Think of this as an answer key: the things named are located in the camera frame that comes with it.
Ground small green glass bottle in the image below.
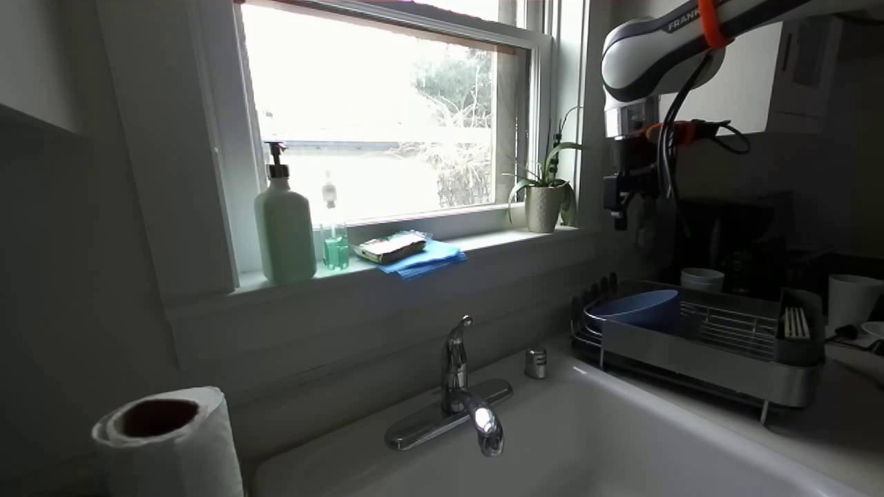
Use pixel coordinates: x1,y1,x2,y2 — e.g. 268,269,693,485
315,173,354,276

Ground white mug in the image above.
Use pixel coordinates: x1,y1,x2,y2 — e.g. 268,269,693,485
825,269,884,333

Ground blue bowl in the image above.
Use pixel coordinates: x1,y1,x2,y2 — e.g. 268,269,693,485
581,286,686,337

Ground white framed window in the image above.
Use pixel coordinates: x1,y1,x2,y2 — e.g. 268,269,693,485
196,0,591,298

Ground chrome sink faucet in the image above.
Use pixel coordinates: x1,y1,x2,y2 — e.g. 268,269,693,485
384,312,514,461

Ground stainless steel dish rack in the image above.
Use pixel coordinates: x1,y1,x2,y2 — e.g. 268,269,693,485
569,273,826,427

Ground potted orchid plant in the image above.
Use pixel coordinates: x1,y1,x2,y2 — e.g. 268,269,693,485
507,104,588,235

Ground white paper towel roll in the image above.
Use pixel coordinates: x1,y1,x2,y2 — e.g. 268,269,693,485
91,384,250,497

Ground white kitchen sink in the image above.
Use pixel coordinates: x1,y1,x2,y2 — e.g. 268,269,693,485
253,353,859,497

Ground dark utensil holder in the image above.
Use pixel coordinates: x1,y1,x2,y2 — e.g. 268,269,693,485
775,286,830,370

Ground pale teal cup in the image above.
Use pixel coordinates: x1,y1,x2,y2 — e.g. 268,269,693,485
677,265,731,294

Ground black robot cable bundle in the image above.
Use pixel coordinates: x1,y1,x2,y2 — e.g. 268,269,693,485
655,48,757,202

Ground orange cable strap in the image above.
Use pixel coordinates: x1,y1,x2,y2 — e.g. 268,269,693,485
696,0,735,48

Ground green soap pump bottle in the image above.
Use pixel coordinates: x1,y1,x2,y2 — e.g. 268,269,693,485
256,138,322,286

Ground white upper cabinet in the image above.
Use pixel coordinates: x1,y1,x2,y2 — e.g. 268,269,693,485
602,15,845,145
0,0,88,135

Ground dark striped sponge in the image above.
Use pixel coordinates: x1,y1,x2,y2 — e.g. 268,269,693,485
354,229,432,268

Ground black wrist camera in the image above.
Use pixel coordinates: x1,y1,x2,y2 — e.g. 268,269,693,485
657,116,732,152

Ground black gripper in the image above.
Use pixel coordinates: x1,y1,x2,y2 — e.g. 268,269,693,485
610,135,670,199

